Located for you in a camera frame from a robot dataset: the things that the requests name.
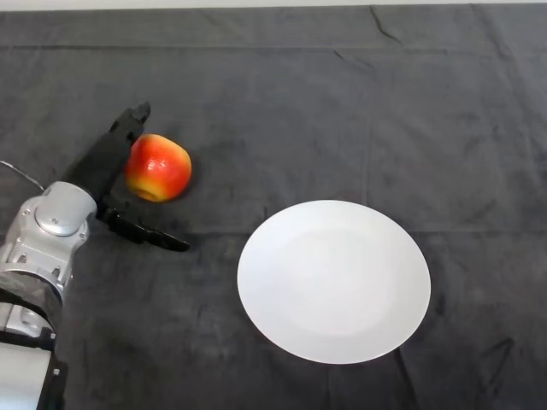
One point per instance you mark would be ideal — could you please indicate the black cloth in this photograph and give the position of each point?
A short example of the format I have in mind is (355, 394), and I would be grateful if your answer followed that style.
(299, 107)

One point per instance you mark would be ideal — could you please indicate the red yellow apple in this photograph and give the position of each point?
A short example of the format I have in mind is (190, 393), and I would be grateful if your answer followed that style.
(159, 167)

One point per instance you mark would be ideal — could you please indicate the white round plate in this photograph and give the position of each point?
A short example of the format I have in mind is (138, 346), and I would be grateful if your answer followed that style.
(334, 282)

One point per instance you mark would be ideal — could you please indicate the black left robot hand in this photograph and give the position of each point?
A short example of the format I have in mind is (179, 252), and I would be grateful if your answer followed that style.
(100, 164)

